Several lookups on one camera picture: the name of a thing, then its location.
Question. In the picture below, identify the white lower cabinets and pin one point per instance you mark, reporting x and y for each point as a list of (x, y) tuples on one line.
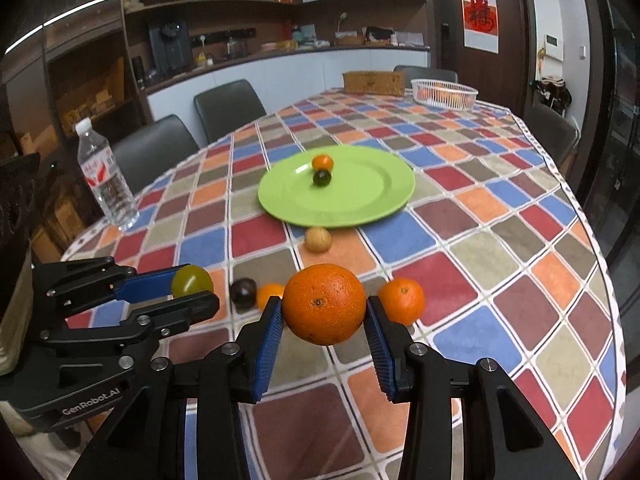
[(300, 75)]

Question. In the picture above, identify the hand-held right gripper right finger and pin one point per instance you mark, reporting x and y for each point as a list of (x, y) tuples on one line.
[(382, 355)]

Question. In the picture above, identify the wooden box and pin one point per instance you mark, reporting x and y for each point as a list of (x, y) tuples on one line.
[(372, 82)]

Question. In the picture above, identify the clear plastic water bottle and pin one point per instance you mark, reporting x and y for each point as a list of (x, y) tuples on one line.
[(102, 175)]

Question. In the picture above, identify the small orange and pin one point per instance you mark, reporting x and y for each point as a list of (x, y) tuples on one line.
[(322, 162), (269, 296)]

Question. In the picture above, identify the small tan fruit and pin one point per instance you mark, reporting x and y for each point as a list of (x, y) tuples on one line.
[(318, 240)]

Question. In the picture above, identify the black framed glass doors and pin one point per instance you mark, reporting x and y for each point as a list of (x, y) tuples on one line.
[(620, 110)]

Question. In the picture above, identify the small dark green fruit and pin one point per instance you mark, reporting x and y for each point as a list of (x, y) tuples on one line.
[(322, 179)]

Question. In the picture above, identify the small yellow bottle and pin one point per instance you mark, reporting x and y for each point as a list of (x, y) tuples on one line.
[(202, 59)]

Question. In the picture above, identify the dark brown door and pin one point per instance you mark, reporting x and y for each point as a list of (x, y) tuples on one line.
[(450, 85)]

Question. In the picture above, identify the wooden wall shelf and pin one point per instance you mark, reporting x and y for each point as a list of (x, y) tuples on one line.
[(265, 15)]

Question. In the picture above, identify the glass fronted display cabinet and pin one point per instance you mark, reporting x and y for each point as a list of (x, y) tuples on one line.
[(75, 70)]

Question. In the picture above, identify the white wall control panel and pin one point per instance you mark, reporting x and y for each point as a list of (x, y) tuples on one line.
[(552, 46)]

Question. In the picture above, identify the clothes on rack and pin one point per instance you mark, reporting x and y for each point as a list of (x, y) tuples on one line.
[(550, 91)]

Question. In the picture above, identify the green plate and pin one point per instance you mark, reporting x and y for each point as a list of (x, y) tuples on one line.
[(370, 190)]

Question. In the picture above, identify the large orange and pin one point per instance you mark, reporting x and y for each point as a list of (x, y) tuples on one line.
[(324, 302)]

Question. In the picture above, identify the glass kettle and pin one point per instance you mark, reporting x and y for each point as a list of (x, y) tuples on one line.
[(236, 47)]

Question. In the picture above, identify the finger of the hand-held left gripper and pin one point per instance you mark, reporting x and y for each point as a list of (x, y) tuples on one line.
[(145, 285), (185, 310)]

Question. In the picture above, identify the red and white door poster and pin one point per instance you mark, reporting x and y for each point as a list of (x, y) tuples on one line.
[(480, 17)]

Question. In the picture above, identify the dark grey chair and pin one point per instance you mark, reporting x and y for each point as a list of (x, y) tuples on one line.
[(155, 147), (425, 72), (230, 107), (550, 132)]

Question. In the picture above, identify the wicker tray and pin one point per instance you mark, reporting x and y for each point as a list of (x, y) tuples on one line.
[(350, 40)]

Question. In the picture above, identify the black bag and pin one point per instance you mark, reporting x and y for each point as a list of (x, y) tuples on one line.
[(380, 34)]

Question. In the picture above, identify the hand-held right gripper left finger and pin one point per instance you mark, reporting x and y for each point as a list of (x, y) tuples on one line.
[(267, 345)]

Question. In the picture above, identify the teal box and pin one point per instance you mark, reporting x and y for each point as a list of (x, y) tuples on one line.
[(304, 34)]

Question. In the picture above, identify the dark purple plum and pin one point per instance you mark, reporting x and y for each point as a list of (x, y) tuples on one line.
[(243, 292)]

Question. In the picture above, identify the black thermos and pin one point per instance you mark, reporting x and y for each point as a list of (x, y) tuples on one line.
[(137, 72)]

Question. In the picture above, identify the mandarin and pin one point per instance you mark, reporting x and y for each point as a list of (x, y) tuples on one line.
[(402, 301)]

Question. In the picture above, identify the white mesh basket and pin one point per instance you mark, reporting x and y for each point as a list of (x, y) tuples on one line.
[(467, 99)]

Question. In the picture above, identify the small yellow-green fruit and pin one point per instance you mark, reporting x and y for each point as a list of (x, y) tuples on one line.
[(194, 279)]

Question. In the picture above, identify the black water dispenser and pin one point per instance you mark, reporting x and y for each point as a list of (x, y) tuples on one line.
[(170, 50)]

